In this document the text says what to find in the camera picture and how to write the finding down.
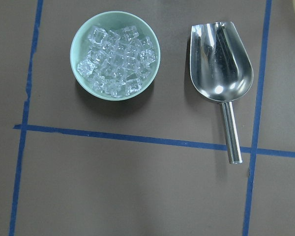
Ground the green bowl of ice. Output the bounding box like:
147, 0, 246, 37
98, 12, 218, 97
70, 11, 161, 101

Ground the steel ice scoop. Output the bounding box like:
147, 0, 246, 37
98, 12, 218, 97
189, 21, 254, 164

